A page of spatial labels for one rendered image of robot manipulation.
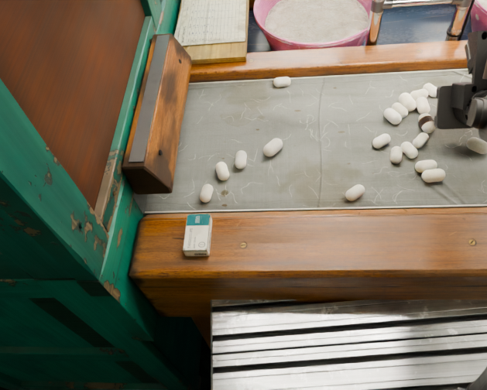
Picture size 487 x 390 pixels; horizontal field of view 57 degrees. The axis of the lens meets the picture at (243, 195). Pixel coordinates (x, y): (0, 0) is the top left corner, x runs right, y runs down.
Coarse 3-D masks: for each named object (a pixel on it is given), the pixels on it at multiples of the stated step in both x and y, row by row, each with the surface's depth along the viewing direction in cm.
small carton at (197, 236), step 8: (192, 216) 66; (200, 216) 66; (208, 216) 65; (192, 224) 65; (200, 224) 65; (208, 224) 65; (192, 232) 64; (200, 232) 64; (208, 232) 64; (184, 240) 64; (192, 240) 63; (200, 240) 63; (208, 240) 64; (184, 248) 63; (192, 248) 63; (200, 248) 63; (208, 248) 64
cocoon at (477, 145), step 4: (468, 140) 72; (472, 140) 71; (476, 140) 71; (480, 140) 71; (468, 144) 72; (472, 144) 71; (476, 144) 71; (480, 144) 71; (484, 144) 71; (468, 148) 72; (472, 148) 72; (476, 148) 71; (480, 148) 71; (484, 148) 70; (480, 152) 71; (484, 152) 71
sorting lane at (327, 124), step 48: (192, 96) 86; (240, 96) 85; (288, 96) 84; (336, 96) 82; (384, 96) 81; (192, 144) 80; (240, 144) 78; (288, 144) 77; (336, 144) 76; (432, 144) 74; (192, 192) 74; (240, 192) 73; (288, 192) 72; (336, 192) 71; (384, 192) 70; (432, 192) 69; (480, 192) 68
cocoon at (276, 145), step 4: (272, 140) 76; (276, 140) 75; (280, 140) 76; (268, 144) 75; (272, 144) 75; (276, 144) 75; (280, 144) 75; (264, 148) 75; (268, 148) 75; (272, 148) 75; (276, 148) 75; (280, 148) 76; (264, 152) 75; (268, 152) 75; (272, 152) 75
